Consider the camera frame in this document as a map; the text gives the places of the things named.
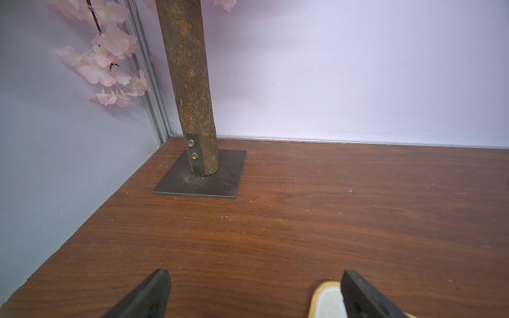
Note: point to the white cutting board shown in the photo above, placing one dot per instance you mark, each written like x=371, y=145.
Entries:
x=327, y=301

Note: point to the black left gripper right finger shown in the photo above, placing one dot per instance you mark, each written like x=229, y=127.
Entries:
x=362, y=299

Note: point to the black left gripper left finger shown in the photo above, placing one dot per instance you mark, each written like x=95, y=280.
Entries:
x=148, y=299

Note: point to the dark metal tree base plate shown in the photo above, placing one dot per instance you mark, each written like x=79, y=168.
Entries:
x=225, y=183

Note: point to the pink cherry blossom tree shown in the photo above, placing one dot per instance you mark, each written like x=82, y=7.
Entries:
x=183, y=35

